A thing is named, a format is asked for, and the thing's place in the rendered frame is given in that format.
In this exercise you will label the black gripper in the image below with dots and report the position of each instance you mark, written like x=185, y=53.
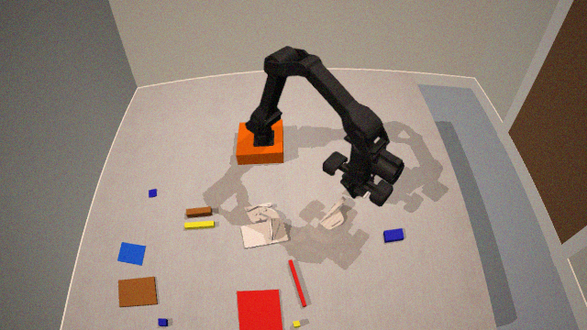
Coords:
x=357, y=181

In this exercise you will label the yellow flat bar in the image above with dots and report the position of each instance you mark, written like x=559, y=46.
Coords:
x=199, y=225

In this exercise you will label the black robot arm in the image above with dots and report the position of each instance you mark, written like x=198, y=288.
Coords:
x=361, y=125

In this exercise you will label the blue square tile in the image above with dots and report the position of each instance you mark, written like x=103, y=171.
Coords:
x=131, y=253

